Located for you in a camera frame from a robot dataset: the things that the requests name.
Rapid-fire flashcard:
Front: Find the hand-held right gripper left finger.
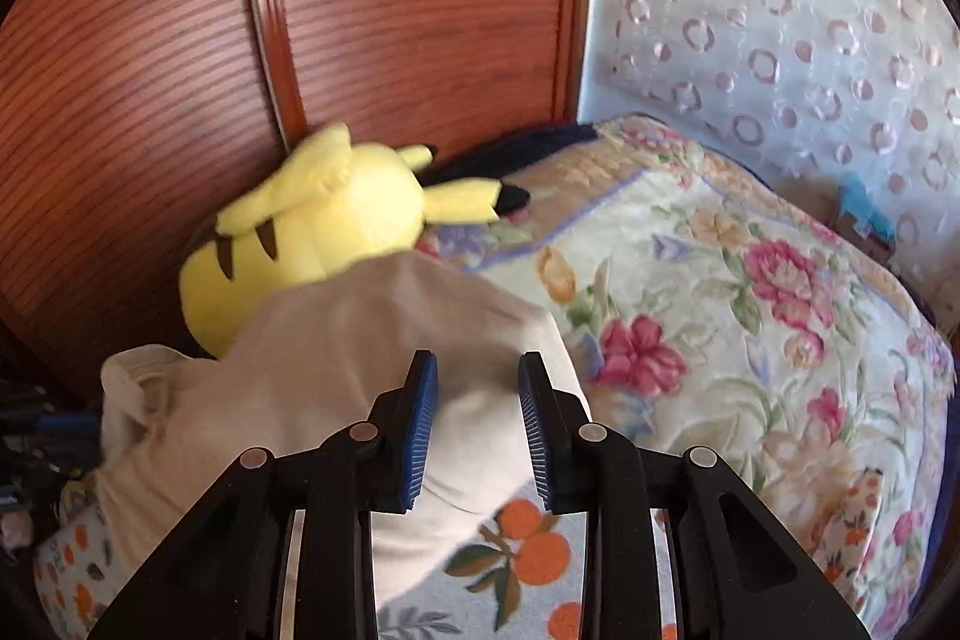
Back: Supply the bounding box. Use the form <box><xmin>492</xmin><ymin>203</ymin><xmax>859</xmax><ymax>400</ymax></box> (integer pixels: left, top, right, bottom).
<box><xmin>86</xmin><ymin>349</ymin><xmax>440</xmax><ymax>640</ymax></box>

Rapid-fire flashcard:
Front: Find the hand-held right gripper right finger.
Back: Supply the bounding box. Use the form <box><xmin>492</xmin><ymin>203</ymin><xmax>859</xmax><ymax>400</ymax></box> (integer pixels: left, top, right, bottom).
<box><xmin>517</xmin><ymin>351</ymin><xmax>875</xmax><ymax>640</ymax></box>

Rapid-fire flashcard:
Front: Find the beige printed t-shirt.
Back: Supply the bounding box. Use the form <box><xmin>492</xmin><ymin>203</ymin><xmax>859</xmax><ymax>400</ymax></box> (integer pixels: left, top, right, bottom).
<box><xmin>97</xmin><ymin>250</ymin><xmax>593</xmax><ymax>611</ymax></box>

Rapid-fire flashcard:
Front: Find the orange fruit print bedsheet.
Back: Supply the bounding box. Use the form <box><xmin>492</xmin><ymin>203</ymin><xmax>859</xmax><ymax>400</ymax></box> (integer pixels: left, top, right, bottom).
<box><xmin>34</xmin><ymin>467</ymin><xmax>886</xmax><ymax>640</ymax></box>

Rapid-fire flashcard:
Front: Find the floral blanket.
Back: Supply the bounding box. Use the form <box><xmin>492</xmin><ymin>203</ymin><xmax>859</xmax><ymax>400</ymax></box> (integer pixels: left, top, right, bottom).
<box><xmin>416</xmin><ymin>113</ymin><xmax>957</xmax><ymax>640</ymax></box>

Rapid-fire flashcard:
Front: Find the yellow plush toy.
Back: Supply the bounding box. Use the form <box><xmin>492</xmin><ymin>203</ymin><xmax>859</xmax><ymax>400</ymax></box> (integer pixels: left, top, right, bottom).
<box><xmin>178</xmin><ymin>122</ymin><xmax>533</xmax><ymax>360</ymax></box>

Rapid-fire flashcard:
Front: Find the blue toy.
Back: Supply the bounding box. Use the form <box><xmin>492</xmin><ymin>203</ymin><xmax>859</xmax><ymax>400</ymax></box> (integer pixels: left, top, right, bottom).
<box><xmin>836</xmin><ymin>171</ymin><xmax>897</xmax><ymax>255</ymax></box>

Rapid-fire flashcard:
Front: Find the wooden louvered wardrobe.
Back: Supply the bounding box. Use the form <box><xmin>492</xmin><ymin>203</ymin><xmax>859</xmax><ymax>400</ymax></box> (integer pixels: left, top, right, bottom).
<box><xmin>0</xmin><ymin>0</ymin><xmax>597</xmax><ymax>401</ymax></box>

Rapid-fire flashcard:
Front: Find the sheer circle-patterned curtain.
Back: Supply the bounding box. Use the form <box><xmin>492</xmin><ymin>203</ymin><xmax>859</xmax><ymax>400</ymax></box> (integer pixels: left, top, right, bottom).
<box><xmin>577</xmin><ymin>0</ymin><xmax>960</xmax><ymax>326</ymax></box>

